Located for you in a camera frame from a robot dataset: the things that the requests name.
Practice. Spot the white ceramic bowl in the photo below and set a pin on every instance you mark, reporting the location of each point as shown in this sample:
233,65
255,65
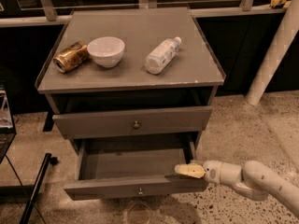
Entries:
106,51

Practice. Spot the grey drawer cabinet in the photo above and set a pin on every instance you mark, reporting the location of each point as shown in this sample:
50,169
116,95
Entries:
190,79

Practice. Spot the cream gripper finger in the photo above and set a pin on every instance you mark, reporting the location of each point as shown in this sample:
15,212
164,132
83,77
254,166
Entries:
191,169

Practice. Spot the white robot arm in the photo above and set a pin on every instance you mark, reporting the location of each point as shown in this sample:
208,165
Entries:
252,180

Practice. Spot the grey top drawer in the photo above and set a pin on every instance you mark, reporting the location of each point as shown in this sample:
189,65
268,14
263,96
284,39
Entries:
133,122

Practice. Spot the clear plastic bottle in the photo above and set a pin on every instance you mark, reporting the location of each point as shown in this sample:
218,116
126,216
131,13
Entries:
162,55

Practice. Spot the yellow object on ledge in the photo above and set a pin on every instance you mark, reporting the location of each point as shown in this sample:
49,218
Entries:
279,3

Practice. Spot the black stand leg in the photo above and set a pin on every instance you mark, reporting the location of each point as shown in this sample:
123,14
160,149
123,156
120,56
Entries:
33,194

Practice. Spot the grey drawer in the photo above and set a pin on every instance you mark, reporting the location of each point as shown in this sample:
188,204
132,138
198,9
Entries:
133,122
108,169

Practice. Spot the black laptop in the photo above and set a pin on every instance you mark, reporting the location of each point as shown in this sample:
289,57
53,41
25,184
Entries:
7,125

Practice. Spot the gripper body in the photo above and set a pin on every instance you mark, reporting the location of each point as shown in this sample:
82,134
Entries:
211,171

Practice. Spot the gold drink can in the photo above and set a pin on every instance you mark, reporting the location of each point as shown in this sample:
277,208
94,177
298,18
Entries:
71,57

